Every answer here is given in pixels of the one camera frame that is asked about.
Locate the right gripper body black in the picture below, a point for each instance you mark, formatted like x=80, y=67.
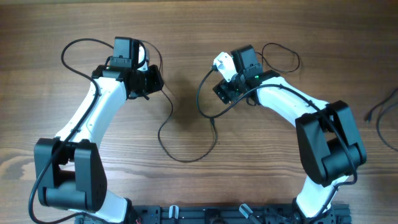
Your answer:
x=224, y=92

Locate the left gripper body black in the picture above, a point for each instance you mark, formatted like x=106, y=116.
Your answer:
x=148, y=81

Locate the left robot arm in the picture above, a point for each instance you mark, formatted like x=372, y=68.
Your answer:
x=69, y=171

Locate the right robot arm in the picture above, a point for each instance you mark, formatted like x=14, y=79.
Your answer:
x=329, y=143

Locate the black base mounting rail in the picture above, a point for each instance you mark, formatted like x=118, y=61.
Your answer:
x=271, y=213

